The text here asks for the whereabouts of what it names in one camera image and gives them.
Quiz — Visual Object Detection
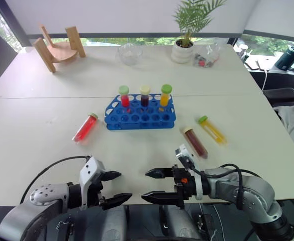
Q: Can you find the wooden stand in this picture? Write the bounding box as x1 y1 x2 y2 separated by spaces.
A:
33 23 86 74

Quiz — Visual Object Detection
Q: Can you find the green palm plant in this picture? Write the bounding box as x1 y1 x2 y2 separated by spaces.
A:
172 0 228 48

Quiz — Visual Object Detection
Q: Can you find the white cable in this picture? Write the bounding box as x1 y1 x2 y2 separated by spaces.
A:
261 68 270 91

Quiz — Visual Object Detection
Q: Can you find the black chair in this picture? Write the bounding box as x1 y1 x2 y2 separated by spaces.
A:
262 87 294 108

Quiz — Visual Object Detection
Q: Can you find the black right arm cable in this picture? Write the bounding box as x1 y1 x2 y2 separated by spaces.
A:
189 163 263 211

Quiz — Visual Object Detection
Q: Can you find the grey rounded housing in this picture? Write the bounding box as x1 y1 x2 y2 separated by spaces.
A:
159 204 200 241
103 205 128 241

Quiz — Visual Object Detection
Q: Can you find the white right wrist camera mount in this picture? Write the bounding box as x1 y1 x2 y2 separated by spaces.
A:
175 144 203 201

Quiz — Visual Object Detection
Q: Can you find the clear glass bowl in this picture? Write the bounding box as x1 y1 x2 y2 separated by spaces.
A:
116 42 144 67

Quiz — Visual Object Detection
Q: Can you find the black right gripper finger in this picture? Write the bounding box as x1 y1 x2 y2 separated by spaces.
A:
144 168 174 180
140 190 180 207

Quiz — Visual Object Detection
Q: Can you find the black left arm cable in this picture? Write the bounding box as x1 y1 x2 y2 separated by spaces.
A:
20 155 91 204

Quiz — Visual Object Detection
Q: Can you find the yellow tube green cap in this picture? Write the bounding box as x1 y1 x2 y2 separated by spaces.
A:
197 115 228 146

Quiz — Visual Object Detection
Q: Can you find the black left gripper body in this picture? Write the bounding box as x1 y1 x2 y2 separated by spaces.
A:
86 171 106 209

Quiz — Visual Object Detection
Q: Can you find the blue test tube rack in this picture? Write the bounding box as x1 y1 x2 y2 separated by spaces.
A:
104 93 177 131

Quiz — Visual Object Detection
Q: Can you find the red tube green cap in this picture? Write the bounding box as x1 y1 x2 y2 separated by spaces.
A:
118 85 130 109
72 112 99 146

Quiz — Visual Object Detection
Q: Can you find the clear plastic bag with parts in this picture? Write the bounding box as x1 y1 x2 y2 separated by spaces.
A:
192 43 222 69

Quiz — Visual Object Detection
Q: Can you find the dark green electric kettle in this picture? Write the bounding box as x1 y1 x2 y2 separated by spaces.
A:
274 45 294 73

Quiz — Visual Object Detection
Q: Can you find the dark brown tube cream cap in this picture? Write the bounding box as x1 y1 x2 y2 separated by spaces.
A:
182 126 209 160

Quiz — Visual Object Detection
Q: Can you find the white ribbed plant pot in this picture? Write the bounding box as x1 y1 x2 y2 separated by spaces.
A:
171 39 195 64

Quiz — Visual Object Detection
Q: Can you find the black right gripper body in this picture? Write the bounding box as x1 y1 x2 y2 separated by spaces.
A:
171 164 196 209

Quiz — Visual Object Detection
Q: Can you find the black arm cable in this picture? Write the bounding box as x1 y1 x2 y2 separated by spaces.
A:
189 163 263 211
20 155 91 204

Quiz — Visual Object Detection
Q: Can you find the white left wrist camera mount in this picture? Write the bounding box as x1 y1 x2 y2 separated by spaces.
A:
78 156 106 210

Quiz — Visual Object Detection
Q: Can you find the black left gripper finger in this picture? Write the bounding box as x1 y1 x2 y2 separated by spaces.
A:
100 170 123 183
101 192 133 211

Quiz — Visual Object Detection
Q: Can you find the dark purple tube cream cap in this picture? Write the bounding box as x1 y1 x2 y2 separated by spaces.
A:
139 85 152 108

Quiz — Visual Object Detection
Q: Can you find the orange tube green cap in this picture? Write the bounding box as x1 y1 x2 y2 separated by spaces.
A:
159 84 173 111

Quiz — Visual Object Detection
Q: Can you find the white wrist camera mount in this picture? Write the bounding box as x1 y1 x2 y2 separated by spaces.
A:
78 156 106 210
175 144 203 201

